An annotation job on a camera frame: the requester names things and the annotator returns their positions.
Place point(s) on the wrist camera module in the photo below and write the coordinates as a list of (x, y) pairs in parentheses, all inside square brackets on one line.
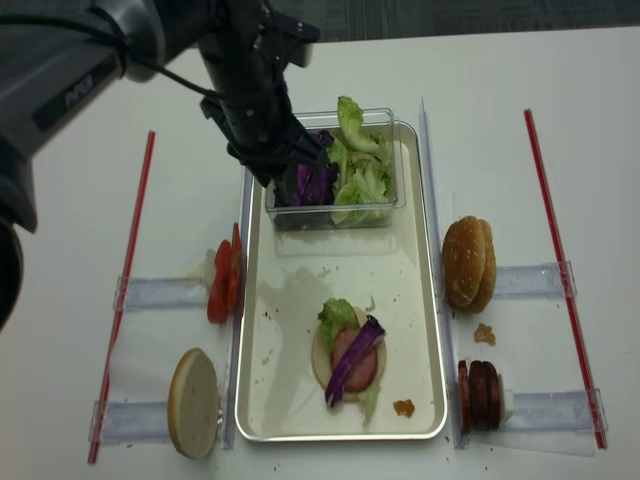
[(288, 40)]

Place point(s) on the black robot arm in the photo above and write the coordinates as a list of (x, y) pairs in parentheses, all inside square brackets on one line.
[(52, 68)]

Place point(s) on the bun half on left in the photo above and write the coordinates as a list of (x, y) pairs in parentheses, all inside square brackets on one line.
[(193, 405)]

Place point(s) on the clear plastic salad box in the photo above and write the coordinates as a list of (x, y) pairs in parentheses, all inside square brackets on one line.
[(321, 126)]

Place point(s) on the right red straw rail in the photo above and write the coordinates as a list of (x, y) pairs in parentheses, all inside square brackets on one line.
[(600, 432)]

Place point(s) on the white tomato holder block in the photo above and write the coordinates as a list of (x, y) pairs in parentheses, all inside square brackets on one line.
[(205, 271)]

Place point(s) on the crumb piece on table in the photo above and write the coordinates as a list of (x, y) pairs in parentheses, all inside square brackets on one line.
[(484, 334)]

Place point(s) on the purple cabbage leaves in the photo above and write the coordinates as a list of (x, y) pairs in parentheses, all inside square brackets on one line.
[(304, 185)]

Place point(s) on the tomato slices stack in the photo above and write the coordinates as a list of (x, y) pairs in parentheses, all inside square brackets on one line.
[(223, 293)]

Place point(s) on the white metal tray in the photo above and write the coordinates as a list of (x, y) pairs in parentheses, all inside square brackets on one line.
[(384, 271)]

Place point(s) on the clear rail left upper crossbar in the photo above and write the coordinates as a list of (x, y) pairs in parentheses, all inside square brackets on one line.
[(134, 293)]

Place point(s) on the clear rail right upper crossbar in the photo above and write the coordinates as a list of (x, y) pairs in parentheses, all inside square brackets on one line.
[(552, 280)]

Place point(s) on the lettuce leaf on bun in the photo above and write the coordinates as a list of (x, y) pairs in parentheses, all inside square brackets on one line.
[(337, 314)]

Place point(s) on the clear rail right lower crossbar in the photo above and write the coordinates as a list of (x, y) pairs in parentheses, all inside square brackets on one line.
[(552, 412)]

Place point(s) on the ham slice on bun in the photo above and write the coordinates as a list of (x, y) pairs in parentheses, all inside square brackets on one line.
[(363, 374)]

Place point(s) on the clear rail right long strip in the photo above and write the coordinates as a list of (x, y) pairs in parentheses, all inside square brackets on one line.
[(443, 313)]

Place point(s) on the green lettuce leaves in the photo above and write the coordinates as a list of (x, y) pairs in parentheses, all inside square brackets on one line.
[(365, 170)]

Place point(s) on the clear rail crossbar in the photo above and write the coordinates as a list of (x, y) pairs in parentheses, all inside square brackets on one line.
[(115, 422), (134, 293), (552, 412), (552, 280)]

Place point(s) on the red straw rail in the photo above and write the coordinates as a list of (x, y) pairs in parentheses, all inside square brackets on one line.
[(600, 432), (101, 403)]

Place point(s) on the left red straw rail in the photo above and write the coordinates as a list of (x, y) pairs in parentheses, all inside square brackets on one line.
[(101, 403)]

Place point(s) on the clear rail left lower crossbar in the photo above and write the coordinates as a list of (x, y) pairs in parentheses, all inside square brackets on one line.
[(115, 422)]

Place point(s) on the purple cabbage strip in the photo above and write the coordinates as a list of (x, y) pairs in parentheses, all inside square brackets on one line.
[(366, 341)]

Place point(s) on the sesame burger buns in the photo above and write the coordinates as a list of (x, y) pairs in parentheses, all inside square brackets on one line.
[(469, 264)]

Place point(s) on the dark meat patties stack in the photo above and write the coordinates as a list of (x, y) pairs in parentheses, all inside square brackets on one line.
[(480, 396)]

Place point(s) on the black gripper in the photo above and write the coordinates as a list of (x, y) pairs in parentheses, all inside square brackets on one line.
[(251, 107)]

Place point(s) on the bun base on tray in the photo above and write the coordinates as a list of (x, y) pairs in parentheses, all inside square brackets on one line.
[(321, 365)]

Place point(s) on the orange crumb on tray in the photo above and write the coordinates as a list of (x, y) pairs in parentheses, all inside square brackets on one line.
[(404, 408)]

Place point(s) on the white patty holder block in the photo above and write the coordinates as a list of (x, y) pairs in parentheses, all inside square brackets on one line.
[(507, 405)]

